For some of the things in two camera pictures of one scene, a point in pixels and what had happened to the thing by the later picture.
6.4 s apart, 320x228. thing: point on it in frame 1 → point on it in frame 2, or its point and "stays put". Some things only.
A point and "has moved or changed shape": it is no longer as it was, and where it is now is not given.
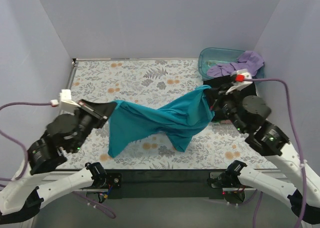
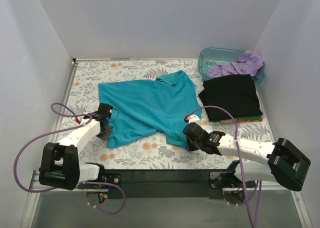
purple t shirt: [250, 60] stays put
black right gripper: [216, 101] → [189, 143]
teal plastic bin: [208, 57] stays put
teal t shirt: [179, 119] has moved or changed shape
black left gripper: [93, 112] → [106, 130]
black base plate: [164, 183] stays put
